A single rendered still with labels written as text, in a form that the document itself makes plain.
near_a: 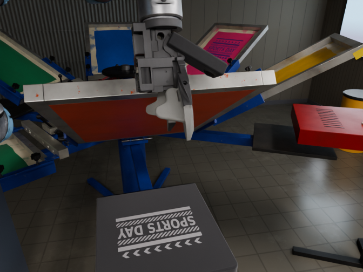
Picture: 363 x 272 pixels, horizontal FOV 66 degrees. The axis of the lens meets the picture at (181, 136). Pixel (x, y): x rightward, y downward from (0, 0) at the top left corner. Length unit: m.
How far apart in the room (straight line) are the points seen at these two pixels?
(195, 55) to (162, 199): 0.84
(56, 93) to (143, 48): 0.23
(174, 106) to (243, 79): 0.31
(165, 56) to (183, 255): 0.70
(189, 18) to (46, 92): 4.29
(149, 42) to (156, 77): 0.06
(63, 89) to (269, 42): 4.86
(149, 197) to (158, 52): 0.86
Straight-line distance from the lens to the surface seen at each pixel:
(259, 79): 0.74
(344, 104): 4.04
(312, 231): 2.70
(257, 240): 2.47
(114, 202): 1.25
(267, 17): 5.28
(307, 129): 1.65
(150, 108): 0.56
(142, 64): 0.47
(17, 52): 2.73
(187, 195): 1.26
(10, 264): 1.19
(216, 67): 0.51
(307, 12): 5.62
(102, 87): 0.64
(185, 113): 0.44
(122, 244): 1.07
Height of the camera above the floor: 1.71
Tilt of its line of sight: 25 degrees down
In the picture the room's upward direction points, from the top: straight up
